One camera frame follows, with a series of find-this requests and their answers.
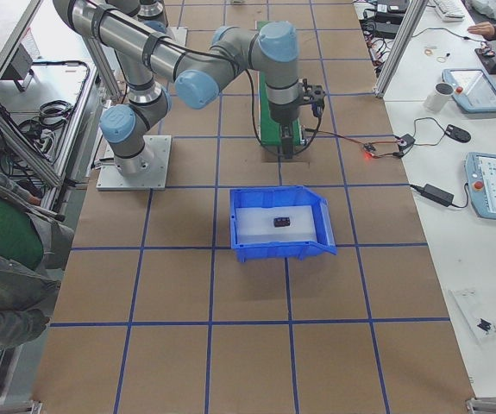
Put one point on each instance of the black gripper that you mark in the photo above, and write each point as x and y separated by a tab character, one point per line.
283	114

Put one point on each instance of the brown cylindrical capacitor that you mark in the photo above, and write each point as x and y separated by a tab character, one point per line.
281	222

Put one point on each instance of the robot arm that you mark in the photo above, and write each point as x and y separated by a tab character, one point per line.
198	77
142	10

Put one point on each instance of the bystander hand on desk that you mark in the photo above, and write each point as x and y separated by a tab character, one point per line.
484	29

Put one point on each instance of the green conveyor belt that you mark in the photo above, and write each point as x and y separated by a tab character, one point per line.
275	55

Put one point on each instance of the small speed controller board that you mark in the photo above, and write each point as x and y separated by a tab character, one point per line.
369	150

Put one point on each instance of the blue plastic bin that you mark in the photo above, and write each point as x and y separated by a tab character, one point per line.
269	197

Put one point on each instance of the white foam liner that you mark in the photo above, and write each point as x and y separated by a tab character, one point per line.
255	225

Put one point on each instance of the black power adapter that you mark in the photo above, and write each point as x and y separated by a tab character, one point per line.
405	143

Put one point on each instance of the white cup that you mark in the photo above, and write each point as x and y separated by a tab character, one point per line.
439	96

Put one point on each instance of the black power brick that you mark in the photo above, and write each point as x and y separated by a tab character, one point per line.
437	195

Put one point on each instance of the black computer mouse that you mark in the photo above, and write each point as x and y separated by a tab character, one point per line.
457	134

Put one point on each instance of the upper teach pendant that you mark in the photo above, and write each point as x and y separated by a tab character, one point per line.
474	89

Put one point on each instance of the clear plastic sheet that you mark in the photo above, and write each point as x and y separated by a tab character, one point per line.
480	325

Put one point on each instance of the person in grey jacket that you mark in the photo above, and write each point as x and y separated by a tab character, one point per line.
31	242

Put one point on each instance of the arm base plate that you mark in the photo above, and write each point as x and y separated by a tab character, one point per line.
148	170
178	34

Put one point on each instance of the aluminium frame post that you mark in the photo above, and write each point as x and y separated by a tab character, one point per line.
412	17

